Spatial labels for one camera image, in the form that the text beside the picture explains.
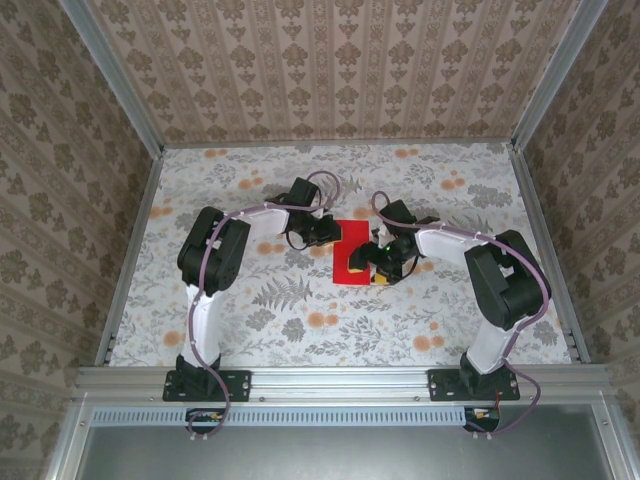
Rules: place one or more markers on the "wide aluminium frame rail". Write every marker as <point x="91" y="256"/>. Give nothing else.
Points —
<point x="340" y="382"/>

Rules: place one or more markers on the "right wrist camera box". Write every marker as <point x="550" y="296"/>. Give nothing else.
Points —
<point x="399" y="214"/>

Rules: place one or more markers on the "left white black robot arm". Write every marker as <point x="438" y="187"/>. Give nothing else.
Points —
<point x="215" y="250"/>

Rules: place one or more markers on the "red paper sheet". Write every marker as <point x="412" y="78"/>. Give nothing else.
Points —
<point x="355" y="232"/>

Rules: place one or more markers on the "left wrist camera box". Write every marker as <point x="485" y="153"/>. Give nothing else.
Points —
<point x="304" y="192"/>

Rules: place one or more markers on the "aluminium frame post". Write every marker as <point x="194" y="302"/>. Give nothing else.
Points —
<point x="120" y="75"/>
<point x="69" y="450"/>
<point x="617" y="450"/>
<point x="554" y="75"/>

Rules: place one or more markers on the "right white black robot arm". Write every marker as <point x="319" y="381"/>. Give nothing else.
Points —
<point x="505" y="280"/>

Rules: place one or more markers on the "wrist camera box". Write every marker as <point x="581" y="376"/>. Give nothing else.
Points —
<point x="399" y="214"/>
<point x="304" y="192"/>

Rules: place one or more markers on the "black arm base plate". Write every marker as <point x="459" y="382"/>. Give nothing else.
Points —
<point x="442" y="385"/>
<point x="237" y="385"/>

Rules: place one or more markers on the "grey metal panel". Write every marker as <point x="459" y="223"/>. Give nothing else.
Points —
<point x="340" y="455"/>

